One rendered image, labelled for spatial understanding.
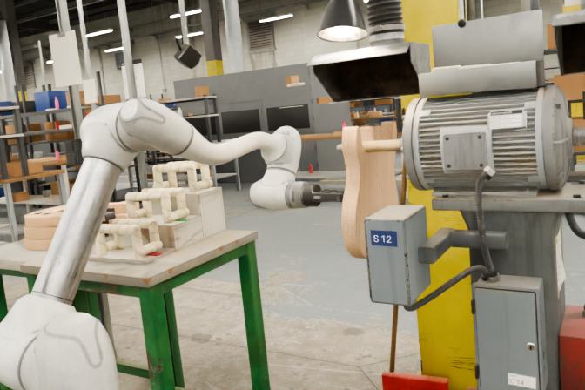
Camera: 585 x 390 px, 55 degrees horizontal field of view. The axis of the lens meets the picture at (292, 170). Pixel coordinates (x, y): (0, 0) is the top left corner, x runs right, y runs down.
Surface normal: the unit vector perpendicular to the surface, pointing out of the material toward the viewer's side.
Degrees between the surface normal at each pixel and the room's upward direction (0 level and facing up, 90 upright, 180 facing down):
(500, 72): 90
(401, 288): 90
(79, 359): 75
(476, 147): 90
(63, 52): 90
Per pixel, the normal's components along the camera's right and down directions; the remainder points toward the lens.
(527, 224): -0.46, 0.43
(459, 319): -0.51, 0.15
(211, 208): 0.88, -0.03
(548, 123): -0.51, -0.19
